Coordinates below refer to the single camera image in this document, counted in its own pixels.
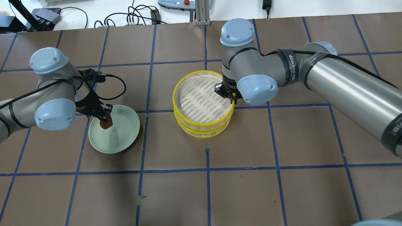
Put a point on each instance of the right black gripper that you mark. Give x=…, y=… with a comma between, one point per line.
x=223, y=90

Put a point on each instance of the black power adapter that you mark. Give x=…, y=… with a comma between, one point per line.
x=267, y=5

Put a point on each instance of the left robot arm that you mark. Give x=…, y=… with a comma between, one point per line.
x=61, y=92

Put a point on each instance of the brown steamed bun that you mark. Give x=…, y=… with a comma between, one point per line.
x=106, y=124

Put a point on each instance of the light green plate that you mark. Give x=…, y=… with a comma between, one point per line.
x=123, y=132

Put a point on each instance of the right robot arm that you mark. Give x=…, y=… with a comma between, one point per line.
x=371, y=102

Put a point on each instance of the teach pendant with red button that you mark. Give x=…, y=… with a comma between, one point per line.
x=183, y=5

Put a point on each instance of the yellow steamer basket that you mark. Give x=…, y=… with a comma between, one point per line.
x=204, y=130
x=194, y=97

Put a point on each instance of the black box on stand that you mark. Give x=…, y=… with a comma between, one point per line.
x=39, y=19

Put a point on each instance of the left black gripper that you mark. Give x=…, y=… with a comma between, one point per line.
x=90, y=104

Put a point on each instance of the aluminium frame post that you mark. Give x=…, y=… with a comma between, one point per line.
x=202, y=12

